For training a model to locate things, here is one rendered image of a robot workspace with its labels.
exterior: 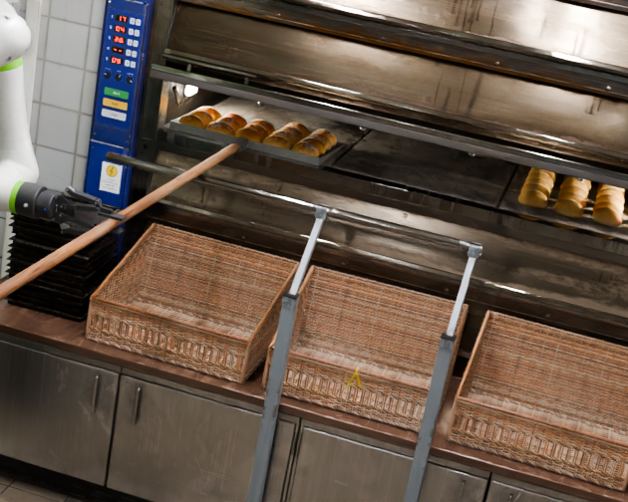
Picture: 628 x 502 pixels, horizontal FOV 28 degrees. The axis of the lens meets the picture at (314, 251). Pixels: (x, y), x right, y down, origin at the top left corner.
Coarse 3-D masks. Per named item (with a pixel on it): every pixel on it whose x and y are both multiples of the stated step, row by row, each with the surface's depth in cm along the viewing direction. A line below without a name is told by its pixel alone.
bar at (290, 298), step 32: (128, 160) 395; (256, 192) 387; (320, 224) 382; (384, 224) 379; (288, 320) 371; (288, 352) 377; (448, 352) 361; (256, 448) 386; (416, 448) 372; (256, 480) 390; (416, 480) 375
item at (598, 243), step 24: (192, 144) 428; (216, 144) 426; (288, 168) 421; (312, 168) 419; (336, 168) 423; (384, 192) 415; (408, 192) 413; (432, 192) 416; (480, 216) 409; (504, 216) 407; (528, 216) 409; (576, 240) 403; (600, 240) 401; (624, 240) 402
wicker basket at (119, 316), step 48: (144, 240) 431; (192, 240) 434; (144, 288) 439; (192, 288) 435; (240, 288) 431; (288, 288) 421; (96, 336) 403; (144, 336) 412; (192, 336) 393; (240, 336) 426
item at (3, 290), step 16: (208, 160) 394; (192, 176) 380; (160, 192) 357; (128, 208) 338; (144, 208) 346; (112, 224) 327; (80, 240) 311; (48, 256) 297; (64, 256) 302; (32, 272) 287; (0, 288) 275; (16, 288) 280
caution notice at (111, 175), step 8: (104, 168) 436; (112, 168) 435; (120, 168) 434; (104, 176) 437; (112, 176) 436; (120, 176) 435; (104, 184) 438; (112, 184) 437; (120, 184) 436; (112, 192) 438
